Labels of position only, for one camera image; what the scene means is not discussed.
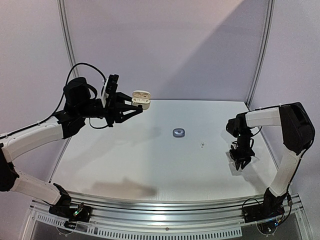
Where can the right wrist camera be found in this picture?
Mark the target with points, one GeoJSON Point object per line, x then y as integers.
{"type": "Point", "coordinates": [232, 153]}

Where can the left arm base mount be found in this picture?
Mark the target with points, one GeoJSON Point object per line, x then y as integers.
{"type": "Point", "coordinates": [74, 213]}

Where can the aluminium front rail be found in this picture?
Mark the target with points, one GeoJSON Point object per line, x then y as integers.
{"type": "Point", "coordinates": [118, 219]}

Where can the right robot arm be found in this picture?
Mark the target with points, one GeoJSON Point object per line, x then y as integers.
{"type": "Point", "coordinates": [298, 135]}

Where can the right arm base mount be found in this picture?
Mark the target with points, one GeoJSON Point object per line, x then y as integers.
{"type": "Point", "coordinates": [253, 211]}

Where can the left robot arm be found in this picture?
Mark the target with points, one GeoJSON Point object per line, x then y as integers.
{"type": "Point", "coordinates": [79, 106]}

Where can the white earbud charging case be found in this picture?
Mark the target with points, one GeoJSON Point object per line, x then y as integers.
{"type": "Point", "coordinates": [141, 98]}

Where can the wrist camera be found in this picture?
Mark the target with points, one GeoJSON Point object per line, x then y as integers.
{"type": "Point", "coordinates": [232, 153]}
{"type": "Point", "coordinates": [109, 88]}

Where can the purple earbud charging case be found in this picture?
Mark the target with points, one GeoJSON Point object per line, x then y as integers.
{"type": "Point", "coordinates": [178, 132]}

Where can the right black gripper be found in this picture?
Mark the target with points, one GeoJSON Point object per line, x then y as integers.
{"type": "Point", "coordinates": [241, 153]}

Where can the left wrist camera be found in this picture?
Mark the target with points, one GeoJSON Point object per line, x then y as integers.
{"type": "Point", "coordinates": [109, 88]}

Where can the left aluminium frame post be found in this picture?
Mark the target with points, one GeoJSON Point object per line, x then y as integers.
{"type": "Point", "coordinates": [66, 34]}

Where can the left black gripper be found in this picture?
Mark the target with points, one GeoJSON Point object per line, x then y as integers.
{"type": "Point", "coordinates": [113, 110]}

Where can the right aluminium frame post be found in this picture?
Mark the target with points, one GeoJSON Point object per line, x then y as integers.
{"type": "Point", "coordinates": [262, 51]}

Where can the aluminium frame post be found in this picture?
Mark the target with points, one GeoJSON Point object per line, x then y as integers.
{"type": "Point", "coordinates": [66, 34]}
{"type": "Point", "coordinates": [262, 51]}

